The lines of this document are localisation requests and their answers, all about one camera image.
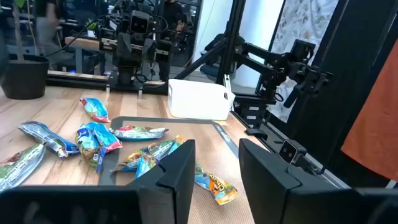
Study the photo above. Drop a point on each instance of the orange cloth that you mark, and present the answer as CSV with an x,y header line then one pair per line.
x,y
376,124

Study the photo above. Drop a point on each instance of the wooden background table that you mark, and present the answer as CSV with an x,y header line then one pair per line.
x,y
81,42

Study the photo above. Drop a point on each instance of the green leafy plant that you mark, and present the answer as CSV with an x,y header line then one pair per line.
x,y
20,2

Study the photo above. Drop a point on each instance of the small black table camera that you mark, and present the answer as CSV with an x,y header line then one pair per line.
x,y
289,151

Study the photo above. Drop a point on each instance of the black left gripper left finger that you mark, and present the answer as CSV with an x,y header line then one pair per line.
x,y
93,205

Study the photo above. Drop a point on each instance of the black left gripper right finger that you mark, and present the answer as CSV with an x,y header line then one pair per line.
x,y
270,193

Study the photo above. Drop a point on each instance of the blue silver wrapper granola bar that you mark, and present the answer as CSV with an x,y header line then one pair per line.
x,y
43,135
87,149

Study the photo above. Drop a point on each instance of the green orange wrapper granola bar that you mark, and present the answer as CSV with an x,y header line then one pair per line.
x,y
158,148
143,168
217,186

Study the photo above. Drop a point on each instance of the green silver wrapper granola bar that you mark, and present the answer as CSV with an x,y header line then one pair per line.
x,y
18,166
136,133

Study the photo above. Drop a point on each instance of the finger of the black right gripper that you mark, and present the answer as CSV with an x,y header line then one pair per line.
x,y
124,46
149,49

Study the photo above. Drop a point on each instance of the black partition panel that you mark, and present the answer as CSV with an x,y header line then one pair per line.
x,y
342,62

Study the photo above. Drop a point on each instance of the small plant in white pot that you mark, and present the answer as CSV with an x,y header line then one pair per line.
x,y
91,32

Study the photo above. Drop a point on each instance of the person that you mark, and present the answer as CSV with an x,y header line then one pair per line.
x,y
46,31
172,15

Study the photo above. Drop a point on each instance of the brown silicone baking mat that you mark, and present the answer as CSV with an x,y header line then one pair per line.
x,y
192,130

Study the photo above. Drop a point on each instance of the white plastic bin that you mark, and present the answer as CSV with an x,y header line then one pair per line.
x,y
196,99

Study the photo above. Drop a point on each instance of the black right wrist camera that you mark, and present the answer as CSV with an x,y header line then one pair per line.
x,y
139,23

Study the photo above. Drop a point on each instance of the blue red wrapper granola bar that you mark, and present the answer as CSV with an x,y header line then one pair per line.
x,y
94,109
104,137

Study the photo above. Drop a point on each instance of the black plant pot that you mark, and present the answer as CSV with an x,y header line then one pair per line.
x,y
25,77

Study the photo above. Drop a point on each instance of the black labelled equipment box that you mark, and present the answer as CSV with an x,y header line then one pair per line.
x,y
253,116

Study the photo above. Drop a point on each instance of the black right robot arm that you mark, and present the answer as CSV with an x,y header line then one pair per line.
x,y
127,76

